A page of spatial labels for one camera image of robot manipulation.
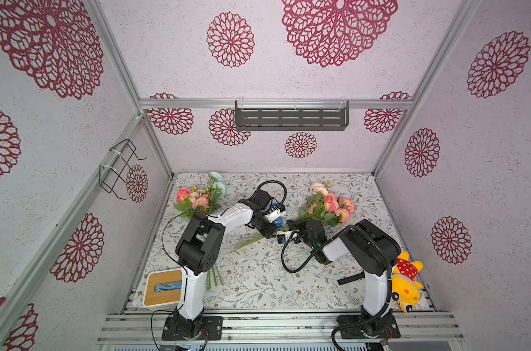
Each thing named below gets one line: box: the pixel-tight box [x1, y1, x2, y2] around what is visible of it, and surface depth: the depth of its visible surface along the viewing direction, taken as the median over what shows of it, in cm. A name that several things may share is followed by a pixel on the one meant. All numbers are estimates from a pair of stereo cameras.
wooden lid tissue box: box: [143, 267, 183, 312], surface depth 78 cm
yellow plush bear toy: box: [392, 251, 424, 313], surface depth 79 cm
